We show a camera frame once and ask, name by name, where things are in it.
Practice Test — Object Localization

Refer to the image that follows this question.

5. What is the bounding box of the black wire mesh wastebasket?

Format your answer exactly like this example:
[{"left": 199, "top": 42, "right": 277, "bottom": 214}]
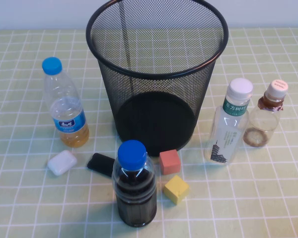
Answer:
[{"left": 85, "top": 0, "right": 229, "bottom": 157}]

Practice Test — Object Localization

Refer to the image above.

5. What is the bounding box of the orange-red cube block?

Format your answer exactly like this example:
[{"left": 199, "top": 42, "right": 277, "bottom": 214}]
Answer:
[{"left": 159, "top": 149, "right": 182, "bottom": 176}]

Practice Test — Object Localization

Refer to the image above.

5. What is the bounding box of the brown-neck clear bottle cream cap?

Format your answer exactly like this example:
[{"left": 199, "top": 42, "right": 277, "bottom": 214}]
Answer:
[{"left": 242, "top": 79, "right": 290, "bottom": 148}]

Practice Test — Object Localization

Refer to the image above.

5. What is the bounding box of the green checked tablecloth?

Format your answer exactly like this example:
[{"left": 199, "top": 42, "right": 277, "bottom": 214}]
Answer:
[{"left": 0, "top": 26, "right": 298, "bottom": 238}]

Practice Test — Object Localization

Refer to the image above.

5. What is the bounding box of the white-cap bottle with green label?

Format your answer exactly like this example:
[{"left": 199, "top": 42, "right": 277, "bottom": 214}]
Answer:
[{"left": 204, "top": 77, "right": 254, "bottom": 166}]

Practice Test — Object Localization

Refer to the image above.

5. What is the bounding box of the blue-cap bottle with dark liquid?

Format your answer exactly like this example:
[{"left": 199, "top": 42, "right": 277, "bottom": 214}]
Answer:
[{"left": 111, "top": 139, "right": 158, "bottom": 228}]

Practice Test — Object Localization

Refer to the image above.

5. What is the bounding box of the white earbud case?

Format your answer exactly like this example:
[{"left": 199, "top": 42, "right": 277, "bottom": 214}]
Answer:
[{"left": 47, "top": 149, "right": 78, "bottom": 177}]

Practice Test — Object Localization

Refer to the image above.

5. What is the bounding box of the black rounded case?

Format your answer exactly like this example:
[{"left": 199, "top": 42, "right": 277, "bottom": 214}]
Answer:
[{"left": 86, "top": 152, "right": 116, "bottom": 178}]

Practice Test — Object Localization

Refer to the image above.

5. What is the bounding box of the yellow cube block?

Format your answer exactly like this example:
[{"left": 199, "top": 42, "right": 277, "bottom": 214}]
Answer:
[{"left": 163, "top": 175, "right": 190, "bottom": 205}]

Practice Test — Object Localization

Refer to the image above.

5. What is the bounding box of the blue-label bottle with yellow liquid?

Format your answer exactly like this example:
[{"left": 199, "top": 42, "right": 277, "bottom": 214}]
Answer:
[{"left": 41, "top": 57, "right": 90, "bottom": 149}]

